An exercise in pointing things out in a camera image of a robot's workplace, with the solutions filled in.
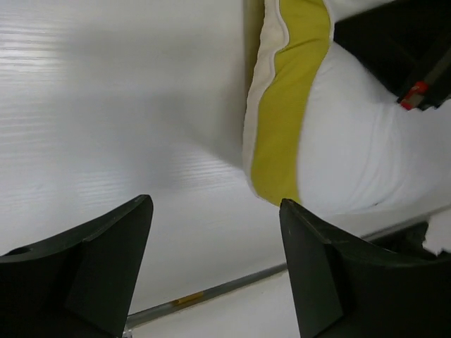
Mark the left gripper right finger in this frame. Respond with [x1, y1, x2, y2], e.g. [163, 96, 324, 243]
[279, 199, 450, 337]

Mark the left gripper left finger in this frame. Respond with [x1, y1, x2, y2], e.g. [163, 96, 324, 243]
[1, 195, 154, 337]

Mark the white pillow yellow trim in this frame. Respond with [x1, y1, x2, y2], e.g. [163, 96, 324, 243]
[242, 1, 450, 216]

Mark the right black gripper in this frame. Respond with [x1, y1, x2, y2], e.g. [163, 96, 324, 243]
[334, 1, 450, 111]

